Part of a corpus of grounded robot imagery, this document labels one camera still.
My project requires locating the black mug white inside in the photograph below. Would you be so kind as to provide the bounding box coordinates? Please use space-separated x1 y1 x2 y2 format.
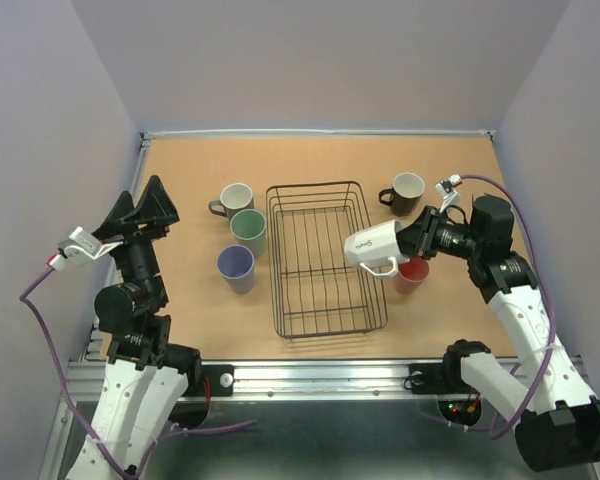
378 172 425 217

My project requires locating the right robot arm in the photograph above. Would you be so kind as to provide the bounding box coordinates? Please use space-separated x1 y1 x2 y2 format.
396 195 600 472

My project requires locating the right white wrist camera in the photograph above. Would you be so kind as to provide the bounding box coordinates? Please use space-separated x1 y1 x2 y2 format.
435 174 462 213

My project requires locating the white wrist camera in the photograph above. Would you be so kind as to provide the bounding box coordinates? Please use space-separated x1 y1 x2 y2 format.
58 227 120 266
435 174 462 213

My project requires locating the green plastic cup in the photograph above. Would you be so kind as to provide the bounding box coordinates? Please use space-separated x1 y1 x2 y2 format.
230 209 267 259

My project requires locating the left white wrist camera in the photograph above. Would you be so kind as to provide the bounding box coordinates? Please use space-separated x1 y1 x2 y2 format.
58 227 120 266

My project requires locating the red plastic cup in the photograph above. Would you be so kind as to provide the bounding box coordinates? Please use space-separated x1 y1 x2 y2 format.
393 257 430 295

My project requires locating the black wire dish rack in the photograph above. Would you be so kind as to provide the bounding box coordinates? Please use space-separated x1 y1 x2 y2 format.
265 180 388 340

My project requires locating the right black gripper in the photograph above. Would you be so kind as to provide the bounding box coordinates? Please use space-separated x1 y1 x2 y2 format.
380 205 483 261

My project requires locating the purple plastic cup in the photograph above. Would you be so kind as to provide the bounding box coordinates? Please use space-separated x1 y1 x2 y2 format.
216 245 255 294

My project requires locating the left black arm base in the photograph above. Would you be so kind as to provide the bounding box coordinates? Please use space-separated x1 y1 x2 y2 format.
177 363 235 398

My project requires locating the grey mug white inside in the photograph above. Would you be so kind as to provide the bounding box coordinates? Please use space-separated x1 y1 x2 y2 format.
208 183 254 220

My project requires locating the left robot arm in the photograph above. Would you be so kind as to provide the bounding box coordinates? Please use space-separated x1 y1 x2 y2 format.
59 175 203 479

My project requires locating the white faceted mug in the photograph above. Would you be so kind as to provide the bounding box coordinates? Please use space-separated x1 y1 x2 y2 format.
343 220 410 279

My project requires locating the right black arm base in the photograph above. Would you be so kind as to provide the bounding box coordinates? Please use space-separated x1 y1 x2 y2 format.
403 362 454 395

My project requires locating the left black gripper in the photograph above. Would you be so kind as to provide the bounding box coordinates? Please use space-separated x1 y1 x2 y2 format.
96 172 181 304

